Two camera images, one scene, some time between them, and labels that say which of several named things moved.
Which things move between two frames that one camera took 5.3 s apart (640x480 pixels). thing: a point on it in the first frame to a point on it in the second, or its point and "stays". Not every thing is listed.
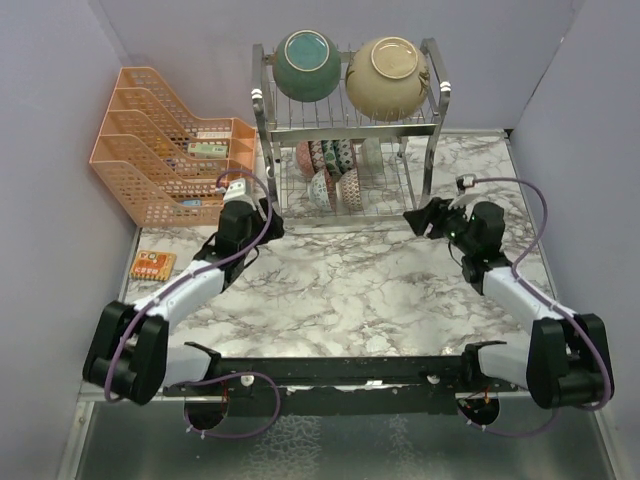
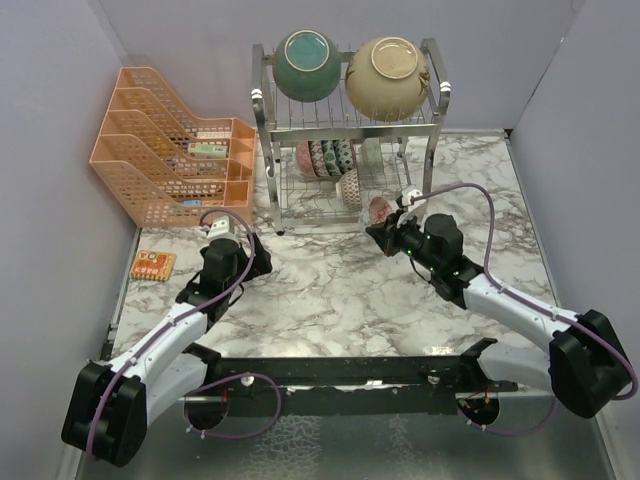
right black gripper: (432, 214) to (387, 236)
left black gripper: (265, 208) to (260, 264)
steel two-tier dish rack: (329, 159) stays
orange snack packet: (153, 265) stays
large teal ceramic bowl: (306, 65) stays
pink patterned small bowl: (303, 160) stays
